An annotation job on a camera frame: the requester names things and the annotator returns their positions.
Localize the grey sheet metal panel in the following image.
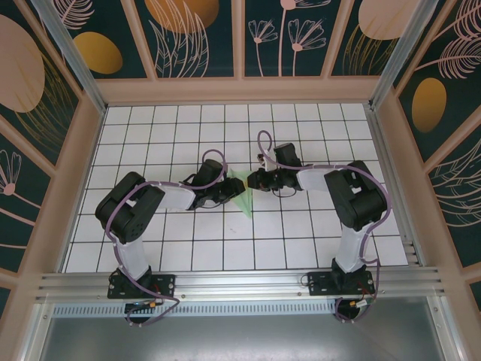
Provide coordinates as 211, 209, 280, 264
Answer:
35, 300, 452, 361

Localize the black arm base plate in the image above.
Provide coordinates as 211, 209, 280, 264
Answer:
307, 270, 375, 296
107, 274, 177, 300

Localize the aluminium table edge rail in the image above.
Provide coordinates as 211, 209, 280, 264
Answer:
365, 102, 428, 266

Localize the light green paper sheet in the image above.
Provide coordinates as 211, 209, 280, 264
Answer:
227, 168, 256, 220

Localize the grey slotted cable duct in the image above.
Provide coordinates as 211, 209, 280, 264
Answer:
52, 299, 339, 317

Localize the aluminium corner post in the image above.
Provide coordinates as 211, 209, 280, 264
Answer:
370, 0, 428, 110
32, 0, 108, 114

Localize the aluminium mounting rail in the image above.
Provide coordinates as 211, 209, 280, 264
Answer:
35, 265, 448, 302

